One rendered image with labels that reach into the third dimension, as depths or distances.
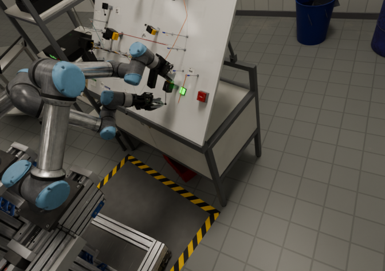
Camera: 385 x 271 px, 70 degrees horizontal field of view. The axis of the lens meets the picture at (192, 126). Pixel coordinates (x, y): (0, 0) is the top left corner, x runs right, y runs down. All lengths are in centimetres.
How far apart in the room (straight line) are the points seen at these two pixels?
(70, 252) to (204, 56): 112
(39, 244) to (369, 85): 301
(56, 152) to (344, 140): 230
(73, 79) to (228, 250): 165
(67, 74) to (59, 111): 13
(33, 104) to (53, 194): 44
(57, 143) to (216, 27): 95
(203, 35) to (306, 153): 149
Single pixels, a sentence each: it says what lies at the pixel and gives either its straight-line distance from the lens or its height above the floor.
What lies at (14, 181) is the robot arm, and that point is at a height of 139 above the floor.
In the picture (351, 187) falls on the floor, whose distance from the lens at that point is 250.
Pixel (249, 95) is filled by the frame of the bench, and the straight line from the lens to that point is 193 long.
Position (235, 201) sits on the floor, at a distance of 237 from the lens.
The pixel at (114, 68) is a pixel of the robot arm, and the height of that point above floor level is 142.
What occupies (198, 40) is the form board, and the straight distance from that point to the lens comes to 159.
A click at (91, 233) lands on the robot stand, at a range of 240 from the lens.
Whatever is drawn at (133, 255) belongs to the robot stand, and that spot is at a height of 21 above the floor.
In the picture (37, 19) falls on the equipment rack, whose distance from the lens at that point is 220.
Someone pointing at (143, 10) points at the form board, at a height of 139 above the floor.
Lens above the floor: 212
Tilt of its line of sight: 47 degrees down
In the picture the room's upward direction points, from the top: 18 degrees counter-clockwise
